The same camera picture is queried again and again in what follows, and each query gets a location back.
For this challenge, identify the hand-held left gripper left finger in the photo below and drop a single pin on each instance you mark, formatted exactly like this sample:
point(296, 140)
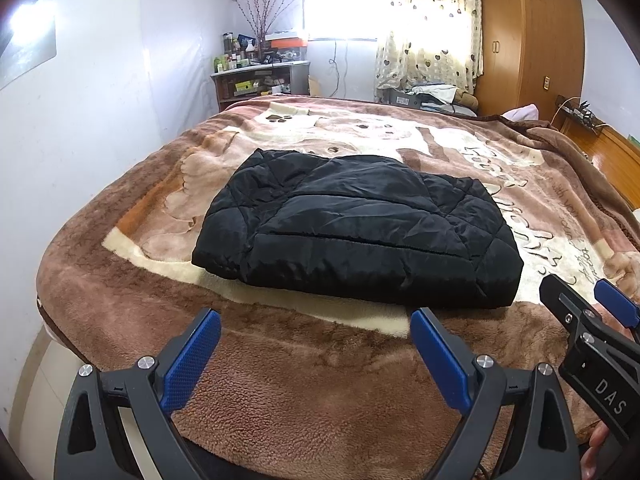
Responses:
point(192, 355)

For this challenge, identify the black storage box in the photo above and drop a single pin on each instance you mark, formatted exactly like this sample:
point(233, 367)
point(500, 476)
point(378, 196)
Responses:
point(397, 97)

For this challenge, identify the bright window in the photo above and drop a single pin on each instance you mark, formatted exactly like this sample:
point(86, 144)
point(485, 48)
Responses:
point(340, 15)

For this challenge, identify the cardboard box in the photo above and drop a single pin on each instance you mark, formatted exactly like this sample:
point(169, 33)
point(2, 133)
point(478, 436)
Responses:
point(315, 86)

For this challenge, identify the row of bottles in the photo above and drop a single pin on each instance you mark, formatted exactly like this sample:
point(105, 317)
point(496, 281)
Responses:
point(235, 57)

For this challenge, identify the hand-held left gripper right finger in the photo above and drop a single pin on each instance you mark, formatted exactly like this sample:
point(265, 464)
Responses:
point(440, 355)

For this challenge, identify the heart patterned curtain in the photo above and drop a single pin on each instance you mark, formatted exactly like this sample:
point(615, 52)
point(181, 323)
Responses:
point(430, 35)

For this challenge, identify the glossy wall sheet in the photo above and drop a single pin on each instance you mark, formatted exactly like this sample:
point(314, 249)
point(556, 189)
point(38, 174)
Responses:
point(30, 60)

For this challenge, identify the white mattress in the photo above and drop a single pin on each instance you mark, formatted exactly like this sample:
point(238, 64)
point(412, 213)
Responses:
point(55, 410)

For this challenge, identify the vase of dry branches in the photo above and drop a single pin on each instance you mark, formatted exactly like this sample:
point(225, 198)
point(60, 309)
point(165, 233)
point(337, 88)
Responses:
point(262, 15)

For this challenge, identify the black puffer jacket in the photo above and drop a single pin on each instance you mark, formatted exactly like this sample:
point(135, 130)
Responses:
point(360, 230)

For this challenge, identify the wooden wardrobe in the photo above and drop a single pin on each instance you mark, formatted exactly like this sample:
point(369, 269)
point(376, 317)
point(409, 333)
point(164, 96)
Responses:
point(530, 35)

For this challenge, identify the person's right hand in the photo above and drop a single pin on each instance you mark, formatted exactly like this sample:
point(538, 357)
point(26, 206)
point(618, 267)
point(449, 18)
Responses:
point(597, 455)

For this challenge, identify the brown printed fleece blanket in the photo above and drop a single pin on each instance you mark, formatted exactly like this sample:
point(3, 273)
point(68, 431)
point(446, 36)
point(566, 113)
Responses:
point(280, 385)

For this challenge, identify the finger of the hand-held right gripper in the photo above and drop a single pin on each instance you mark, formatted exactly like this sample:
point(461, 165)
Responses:
point(562, 300)
point(617, 302)

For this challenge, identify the plain brown blanket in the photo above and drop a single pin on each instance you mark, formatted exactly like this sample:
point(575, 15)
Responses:
point(575, 155)

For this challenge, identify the pile of clothes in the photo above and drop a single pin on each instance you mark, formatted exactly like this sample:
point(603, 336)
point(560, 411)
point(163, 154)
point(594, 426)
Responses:
point(445, 97)

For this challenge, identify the orange white box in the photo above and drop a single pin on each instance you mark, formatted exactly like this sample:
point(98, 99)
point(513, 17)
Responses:
point(285, 40)

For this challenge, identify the cluttered grey desk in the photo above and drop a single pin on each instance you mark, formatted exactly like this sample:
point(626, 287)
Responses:
point(295, 77)

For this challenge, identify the wooden headboard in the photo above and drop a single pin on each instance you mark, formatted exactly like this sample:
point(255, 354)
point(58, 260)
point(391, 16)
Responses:
point(620, 155)

